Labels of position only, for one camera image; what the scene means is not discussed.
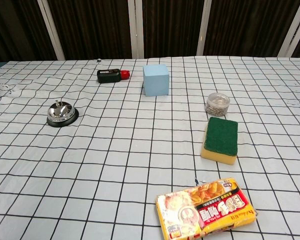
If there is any silver call bell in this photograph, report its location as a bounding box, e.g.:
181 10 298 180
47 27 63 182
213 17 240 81
46 100 80 128

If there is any light blue foam cube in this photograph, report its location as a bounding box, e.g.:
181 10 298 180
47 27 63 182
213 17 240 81
142 64 171 97

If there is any white grid-pattern tablecloth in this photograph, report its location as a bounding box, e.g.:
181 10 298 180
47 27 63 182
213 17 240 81
0 55 300 240

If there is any black bottle with red cap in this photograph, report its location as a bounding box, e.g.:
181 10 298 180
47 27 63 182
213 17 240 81
96 68 131 84

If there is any clear jar of paper clips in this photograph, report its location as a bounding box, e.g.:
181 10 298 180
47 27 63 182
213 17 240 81
205 92 231 118

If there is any green and yellow sponge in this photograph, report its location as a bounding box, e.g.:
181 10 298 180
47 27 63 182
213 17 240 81
200 116 239 166

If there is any yellow curry food box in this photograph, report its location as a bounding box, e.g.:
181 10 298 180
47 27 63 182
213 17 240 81
155 177 258 240

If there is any dark brown curtain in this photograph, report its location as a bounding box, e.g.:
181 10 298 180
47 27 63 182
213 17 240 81
0 0 300 66

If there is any white metal frame post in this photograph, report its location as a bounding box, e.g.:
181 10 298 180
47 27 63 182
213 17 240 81
127 0 145 60
37 0 66 61
276 0 300 58
196 0 214 57

